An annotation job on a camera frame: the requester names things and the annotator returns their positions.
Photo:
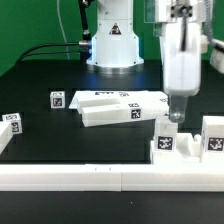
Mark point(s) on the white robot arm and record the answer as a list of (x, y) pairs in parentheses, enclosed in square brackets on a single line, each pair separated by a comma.
[(115, 46)]

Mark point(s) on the white chair back pieces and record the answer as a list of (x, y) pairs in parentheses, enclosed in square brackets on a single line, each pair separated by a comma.
[(111, 107)]

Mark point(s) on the white chair seat plate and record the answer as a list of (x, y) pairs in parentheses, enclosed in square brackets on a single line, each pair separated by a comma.
[(187, 150)]

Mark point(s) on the white U-shaped fence wall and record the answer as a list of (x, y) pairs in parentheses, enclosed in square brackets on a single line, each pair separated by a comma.
[(95, 177)]

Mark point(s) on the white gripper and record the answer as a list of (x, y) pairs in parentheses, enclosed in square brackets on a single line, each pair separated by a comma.
[(181, 69)]

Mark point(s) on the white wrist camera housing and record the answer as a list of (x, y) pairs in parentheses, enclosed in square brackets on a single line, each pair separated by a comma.
[(217, 60)]

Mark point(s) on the small white tagged cube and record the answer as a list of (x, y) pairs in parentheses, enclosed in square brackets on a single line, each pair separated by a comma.
[(57, 99), (15, 120)]

